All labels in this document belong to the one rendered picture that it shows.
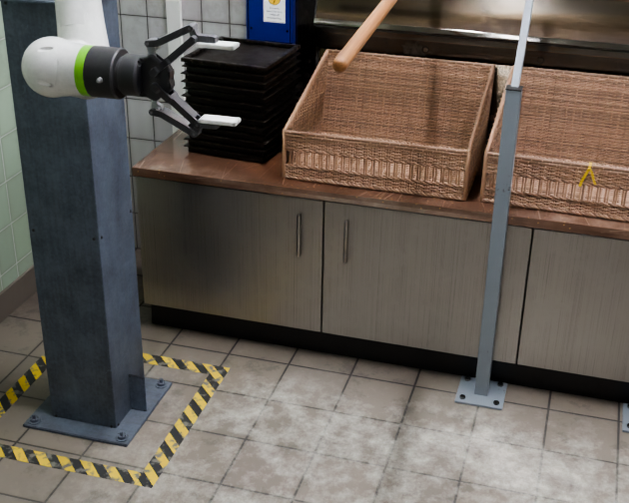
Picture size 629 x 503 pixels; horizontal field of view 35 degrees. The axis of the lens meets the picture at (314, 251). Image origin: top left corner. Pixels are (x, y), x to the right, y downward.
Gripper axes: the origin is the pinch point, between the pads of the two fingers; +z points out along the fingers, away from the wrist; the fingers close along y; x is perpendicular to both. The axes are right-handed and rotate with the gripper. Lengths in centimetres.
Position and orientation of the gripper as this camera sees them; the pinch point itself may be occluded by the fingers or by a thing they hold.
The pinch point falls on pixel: (231, 84)
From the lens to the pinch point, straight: 177.2
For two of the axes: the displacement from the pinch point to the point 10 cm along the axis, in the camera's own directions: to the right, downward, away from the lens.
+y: -0.1, 9.0, 4.4
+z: 9.6, 1.3, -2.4
